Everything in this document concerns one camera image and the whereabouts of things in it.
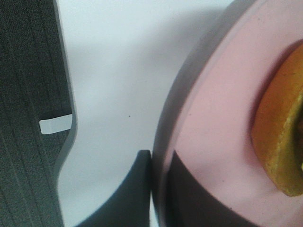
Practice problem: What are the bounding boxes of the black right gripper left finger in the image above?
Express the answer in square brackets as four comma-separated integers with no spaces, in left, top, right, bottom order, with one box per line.
[78,150,152,227]

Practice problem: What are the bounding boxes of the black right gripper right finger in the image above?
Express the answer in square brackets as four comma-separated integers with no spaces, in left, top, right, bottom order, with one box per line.
[165,152,255,227]

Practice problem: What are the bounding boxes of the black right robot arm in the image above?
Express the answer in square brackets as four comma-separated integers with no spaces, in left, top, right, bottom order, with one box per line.
[0,0,254,227]

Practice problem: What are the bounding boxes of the burger with lettuce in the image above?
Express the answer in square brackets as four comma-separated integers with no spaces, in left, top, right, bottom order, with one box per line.
[251,46,303,197]

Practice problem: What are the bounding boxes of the pink round plate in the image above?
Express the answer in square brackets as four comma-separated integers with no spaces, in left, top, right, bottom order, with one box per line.
[152,0,303,227]

